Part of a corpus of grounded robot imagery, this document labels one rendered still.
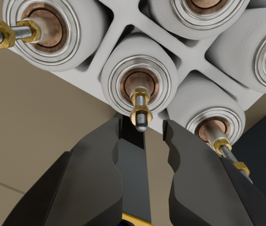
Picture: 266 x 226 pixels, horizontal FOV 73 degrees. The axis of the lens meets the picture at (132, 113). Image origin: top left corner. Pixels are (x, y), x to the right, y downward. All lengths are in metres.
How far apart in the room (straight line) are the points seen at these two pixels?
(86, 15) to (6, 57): 0.38
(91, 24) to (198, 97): 0.16
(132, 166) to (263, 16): 0.27
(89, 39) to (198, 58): 0.16
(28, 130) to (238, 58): 0.57
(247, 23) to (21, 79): 0.50
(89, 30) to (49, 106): 0.38
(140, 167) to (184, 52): 0.21
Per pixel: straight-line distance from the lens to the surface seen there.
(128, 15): 0.28
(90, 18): 0.22
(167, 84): 0.22
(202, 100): 0.25
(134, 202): 0.29
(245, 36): 0.25
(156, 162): 0.64
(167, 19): 0.21
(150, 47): 0.21
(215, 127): 0.26
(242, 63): 0.25
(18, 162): 0.75
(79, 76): 0.30
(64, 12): 0.22
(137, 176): 0.32
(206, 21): 0.22
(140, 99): 0.17
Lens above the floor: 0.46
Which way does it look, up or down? 62 degrees down
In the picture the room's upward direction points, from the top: 178 degrees counter-clockwise
